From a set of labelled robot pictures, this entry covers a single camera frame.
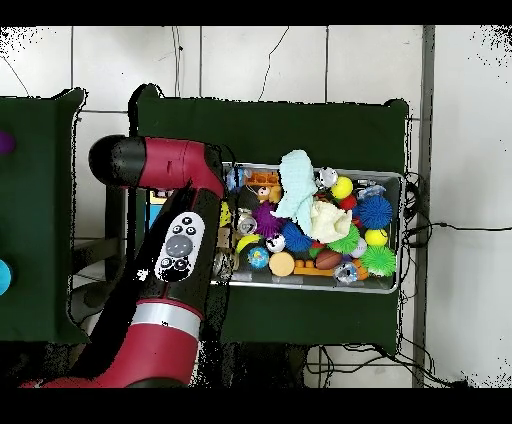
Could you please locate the blue globe print ball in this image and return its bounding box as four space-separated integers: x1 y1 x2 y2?
246 244 271 269

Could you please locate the purple spiky monster toy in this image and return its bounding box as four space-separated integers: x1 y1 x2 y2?
251 200 287 239

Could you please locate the wooden box with three holes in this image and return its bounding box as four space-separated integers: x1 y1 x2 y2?
146 188 176 229

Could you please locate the tan foam disc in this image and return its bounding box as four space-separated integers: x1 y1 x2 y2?
268 250 296 278

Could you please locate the blue spiky rubber ball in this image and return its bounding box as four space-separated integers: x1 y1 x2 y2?
356 195 394 230

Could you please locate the cream waffle cloth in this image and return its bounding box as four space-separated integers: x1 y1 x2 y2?
309 199 353 244

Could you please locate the shallow wire mesh bin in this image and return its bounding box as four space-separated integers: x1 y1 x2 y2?
209 160 405 295

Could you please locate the mint green waffle cloth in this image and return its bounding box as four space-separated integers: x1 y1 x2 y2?
273 149 319 236

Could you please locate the yellow smiley ball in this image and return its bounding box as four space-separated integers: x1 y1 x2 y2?
364 227 389 248

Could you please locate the cyan round object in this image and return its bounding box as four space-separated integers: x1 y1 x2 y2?
0 258 13 296

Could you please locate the dark green tablecloth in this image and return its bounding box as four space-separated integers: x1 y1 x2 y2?
125 83 411 348
0 87 93 347

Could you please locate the long black cable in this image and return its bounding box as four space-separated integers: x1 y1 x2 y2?
405 221 512 241

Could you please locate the yellow tennis ball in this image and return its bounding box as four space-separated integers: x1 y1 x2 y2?
329 175 354 200

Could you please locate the green spiky rubber ball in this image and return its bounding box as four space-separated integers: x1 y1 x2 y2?
359 244 397 278

